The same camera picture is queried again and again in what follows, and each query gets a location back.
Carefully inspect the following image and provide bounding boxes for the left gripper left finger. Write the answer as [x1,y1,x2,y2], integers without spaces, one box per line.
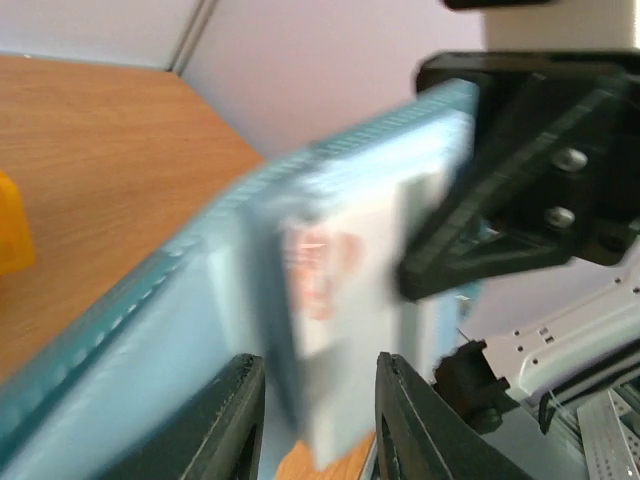
[101,354,265,480]

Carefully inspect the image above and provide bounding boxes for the teal card holder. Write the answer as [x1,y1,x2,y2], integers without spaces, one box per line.
[1,80,478,479]

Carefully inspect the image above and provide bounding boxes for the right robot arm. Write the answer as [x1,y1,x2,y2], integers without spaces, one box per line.
[396,52,639,433]

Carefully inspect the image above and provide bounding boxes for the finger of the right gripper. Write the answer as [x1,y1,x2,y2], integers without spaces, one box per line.
[397,74,625,301]

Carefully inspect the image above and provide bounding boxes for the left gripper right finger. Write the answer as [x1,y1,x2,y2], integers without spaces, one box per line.
[375,352,531,480]

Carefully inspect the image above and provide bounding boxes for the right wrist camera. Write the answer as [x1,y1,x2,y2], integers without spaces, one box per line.
[442,0,640,54]

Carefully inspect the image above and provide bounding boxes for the grey slotted cable duct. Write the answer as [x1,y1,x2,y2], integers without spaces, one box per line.
[577,389,639,480]

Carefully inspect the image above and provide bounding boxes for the left yellow bin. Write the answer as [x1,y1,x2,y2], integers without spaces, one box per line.
[0,172,35,275]

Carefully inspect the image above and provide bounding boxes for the white red printed card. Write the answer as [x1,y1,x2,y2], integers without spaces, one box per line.
[277,164,451,469]

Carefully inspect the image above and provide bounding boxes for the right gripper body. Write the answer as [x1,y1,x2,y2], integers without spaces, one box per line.
[414,51,639,268]

